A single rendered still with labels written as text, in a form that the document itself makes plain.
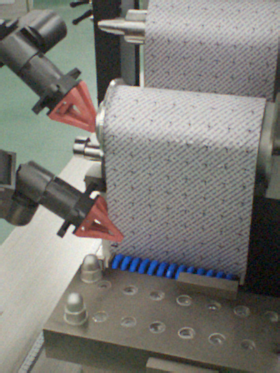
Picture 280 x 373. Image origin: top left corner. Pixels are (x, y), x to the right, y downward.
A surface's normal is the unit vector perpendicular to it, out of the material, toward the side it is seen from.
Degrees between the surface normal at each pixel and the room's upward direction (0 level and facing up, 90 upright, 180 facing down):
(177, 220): 90
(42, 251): 0
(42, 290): 0
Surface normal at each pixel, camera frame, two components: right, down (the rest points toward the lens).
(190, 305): -0.01, -0.86
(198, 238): -0.28, 0.49
